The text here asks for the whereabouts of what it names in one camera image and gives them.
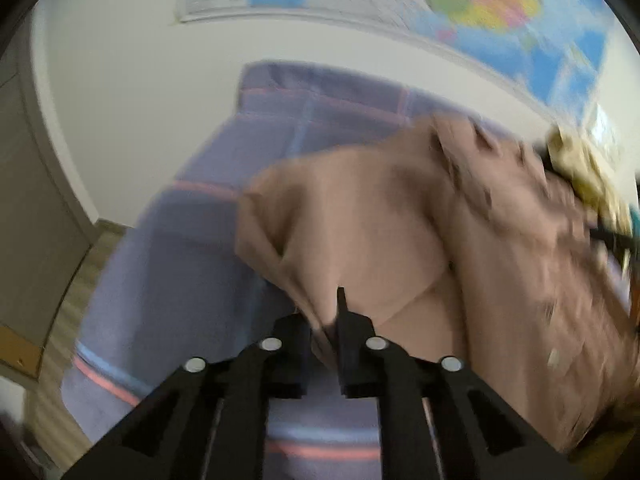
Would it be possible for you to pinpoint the dusty pink zip jacket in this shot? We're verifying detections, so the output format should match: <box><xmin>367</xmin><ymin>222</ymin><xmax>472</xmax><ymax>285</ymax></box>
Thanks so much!
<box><xmin>235</xmin><ymin>115</ymin><xmax>639</xmax><ymax>451</ymax></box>

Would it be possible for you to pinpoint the cream beige garment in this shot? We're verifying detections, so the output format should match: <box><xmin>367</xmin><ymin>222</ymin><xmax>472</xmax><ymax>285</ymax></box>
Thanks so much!
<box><xmin>546</xmin><ymin>125</ymin><xmax>634</xmax><ymax>236</ymax></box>

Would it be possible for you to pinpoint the purple plaid bed sheet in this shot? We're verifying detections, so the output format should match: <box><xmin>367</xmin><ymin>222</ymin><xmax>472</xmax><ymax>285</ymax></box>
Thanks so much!
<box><xmin>60</xmin><ymin>58</ymin><xmax>501</xmax><ymax>480</ymax></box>

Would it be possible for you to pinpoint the grey door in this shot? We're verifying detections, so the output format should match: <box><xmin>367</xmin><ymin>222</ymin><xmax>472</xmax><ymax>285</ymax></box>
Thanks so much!
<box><xmin>1</xmin><ymin>25</ymin><xmax>96</xmax><ymax>380</ymax></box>

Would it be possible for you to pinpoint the colourful wall map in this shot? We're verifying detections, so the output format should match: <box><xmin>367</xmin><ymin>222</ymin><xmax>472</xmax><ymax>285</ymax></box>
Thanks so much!
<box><xmin>179</xmin><ymin>0</ymin><xmax>614</xmax><ymax>124</ymax></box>

